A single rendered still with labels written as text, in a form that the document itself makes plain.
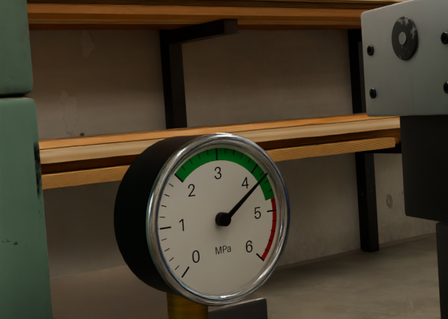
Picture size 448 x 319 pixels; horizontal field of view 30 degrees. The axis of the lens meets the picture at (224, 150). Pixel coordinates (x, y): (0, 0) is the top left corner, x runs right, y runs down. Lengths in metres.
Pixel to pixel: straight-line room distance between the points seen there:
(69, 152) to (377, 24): 1.85
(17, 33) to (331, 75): 3.45
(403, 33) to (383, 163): 3.32
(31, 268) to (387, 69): 0.43
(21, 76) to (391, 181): 3.73
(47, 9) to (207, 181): 2.19
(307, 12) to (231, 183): 2.72
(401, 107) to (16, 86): 0.41
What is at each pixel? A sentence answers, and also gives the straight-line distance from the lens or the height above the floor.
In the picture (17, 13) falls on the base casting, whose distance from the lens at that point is 0.34.
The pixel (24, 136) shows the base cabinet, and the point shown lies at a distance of 0.34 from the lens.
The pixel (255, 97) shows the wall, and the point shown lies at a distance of 3.48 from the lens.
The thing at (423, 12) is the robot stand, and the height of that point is 0.76.
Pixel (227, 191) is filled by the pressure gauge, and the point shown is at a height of 0.67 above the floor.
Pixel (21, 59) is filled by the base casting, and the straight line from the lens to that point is 0.34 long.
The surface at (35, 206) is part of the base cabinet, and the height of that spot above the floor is 0.67.
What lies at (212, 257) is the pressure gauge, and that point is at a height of 0.65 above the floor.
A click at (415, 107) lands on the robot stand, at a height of 0.69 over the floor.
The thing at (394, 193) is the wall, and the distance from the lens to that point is 4.05.
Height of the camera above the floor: 0.70
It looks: 3 degrees down
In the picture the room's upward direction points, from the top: 4 degrees counter-clockwise
